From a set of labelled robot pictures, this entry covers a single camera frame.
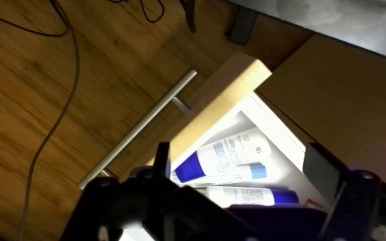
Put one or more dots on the white tube blue cap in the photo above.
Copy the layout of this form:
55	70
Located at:
228	149
246	196

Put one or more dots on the dark rectangular foot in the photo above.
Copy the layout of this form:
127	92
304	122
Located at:
242	25

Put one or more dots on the wooden drawer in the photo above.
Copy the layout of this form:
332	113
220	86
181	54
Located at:
228	94

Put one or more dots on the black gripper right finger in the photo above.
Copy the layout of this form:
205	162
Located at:
324	175

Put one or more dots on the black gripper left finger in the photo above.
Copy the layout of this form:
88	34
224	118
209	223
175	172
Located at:
162	158

